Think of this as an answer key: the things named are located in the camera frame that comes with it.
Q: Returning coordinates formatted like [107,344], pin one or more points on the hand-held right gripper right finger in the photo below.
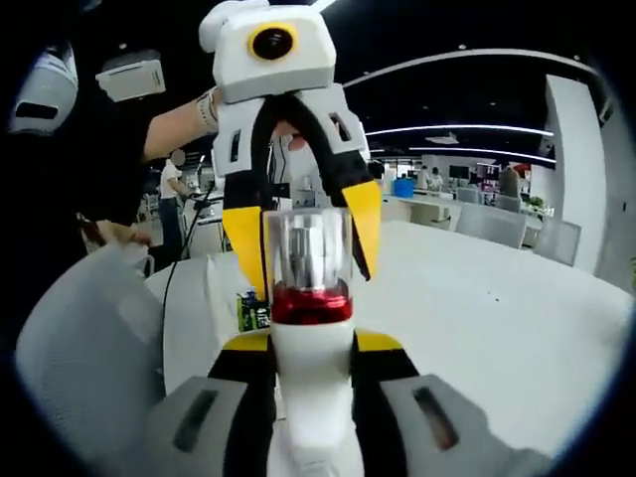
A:
[437,422]

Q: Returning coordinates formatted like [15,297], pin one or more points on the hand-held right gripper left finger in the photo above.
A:
[199,422]

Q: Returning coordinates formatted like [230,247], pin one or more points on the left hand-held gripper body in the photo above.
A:
[233,64]

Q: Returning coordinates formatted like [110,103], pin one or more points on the silver green skincare sachet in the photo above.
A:
[248,313]

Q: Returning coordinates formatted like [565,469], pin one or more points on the white skincare bottle red collar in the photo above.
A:
[308,377]

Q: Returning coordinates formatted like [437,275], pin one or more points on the blue storage bin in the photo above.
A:
[403,188]

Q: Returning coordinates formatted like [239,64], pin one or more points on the person's left hand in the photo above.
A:
[290,135]

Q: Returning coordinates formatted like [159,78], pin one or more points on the white wristwatch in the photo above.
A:
[206,111]

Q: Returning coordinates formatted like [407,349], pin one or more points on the white ceiling air conditioner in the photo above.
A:
[131,74]

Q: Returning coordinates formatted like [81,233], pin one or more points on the grey mesh office chair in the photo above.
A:
[89,358]

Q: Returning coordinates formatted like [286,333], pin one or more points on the white office chair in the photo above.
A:
[489,223]
[559,241]

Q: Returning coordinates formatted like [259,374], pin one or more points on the white worn device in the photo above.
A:
[47,89]

